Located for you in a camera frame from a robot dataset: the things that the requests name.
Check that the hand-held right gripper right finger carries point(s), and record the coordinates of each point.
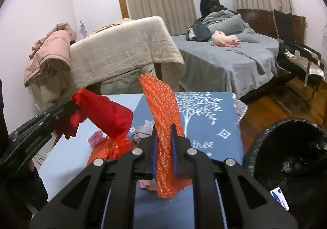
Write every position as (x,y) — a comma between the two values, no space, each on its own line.
(174,152)

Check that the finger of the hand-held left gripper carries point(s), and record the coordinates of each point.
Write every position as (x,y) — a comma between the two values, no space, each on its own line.
(43,119)
(33,143)

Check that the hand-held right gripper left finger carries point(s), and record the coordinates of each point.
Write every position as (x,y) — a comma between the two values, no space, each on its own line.
(154,157)

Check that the grey knitted sock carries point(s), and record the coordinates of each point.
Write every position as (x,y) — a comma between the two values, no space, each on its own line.
(143,132)

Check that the orange bubble wrap sheet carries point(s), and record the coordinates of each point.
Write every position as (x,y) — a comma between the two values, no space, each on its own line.
(163,106)

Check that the red cloth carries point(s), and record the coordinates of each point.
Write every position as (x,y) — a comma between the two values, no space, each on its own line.
(104,111)

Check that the black trash bin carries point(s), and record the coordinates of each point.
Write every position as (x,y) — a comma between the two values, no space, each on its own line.
(293,157)

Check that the beige cloth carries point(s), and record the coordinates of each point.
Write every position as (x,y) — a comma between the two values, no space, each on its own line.
(48,93)

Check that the pale pink cloth scrap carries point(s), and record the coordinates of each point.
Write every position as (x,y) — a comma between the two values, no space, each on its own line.
(148,185)

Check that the blue printed tablecloth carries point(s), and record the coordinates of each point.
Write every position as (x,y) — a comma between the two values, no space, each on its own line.
(209,127)

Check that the orange net bag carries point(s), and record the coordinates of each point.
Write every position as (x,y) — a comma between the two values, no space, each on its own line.
(102,152)

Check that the pink padded jacket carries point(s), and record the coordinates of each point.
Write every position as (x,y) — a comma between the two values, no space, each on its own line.
(48,55)

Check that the grey lace cloth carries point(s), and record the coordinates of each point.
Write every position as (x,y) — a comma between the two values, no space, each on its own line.
(241,109)

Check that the grey-green cloth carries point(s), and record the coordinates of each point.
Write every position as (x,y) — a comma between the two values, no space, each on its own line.
(122,82)

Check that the grey bedsheet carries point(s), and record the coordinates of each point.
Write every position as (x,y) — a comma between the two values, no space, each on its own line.
(217,63)

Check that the white and blue packet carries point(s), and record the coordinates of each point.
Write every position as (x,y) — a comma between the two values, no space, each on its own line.
(279,197)

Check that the dark clothes pile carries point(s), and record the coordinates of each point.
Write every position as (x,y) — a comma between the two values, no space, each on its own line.
(199,32)

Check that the pink plush toy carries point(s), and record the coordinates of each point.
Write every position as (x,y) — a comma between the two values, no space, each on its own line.
(224,39)

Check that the grey duvet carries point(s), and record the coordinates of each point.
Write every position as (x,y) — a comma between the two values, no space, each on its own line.
(227,23)

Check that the coat rack with black coat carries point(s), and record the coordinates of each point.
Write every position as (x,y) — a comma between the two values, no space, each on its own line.
(209,4)

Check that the silver cushion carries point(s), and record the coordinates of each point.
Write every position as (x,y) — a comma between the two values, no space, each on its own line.
(301,62)

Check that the wooden bed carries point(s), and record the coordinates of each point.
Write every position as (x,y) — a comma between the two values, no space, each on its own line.
(258,18)

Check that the black metal armchair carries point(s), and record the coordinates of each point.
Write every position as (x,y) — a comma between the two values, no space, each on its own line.
(283,30)

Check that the small white wall ornament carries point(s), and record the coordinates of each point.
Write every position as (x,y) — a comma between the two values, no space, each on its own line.
(83,26)

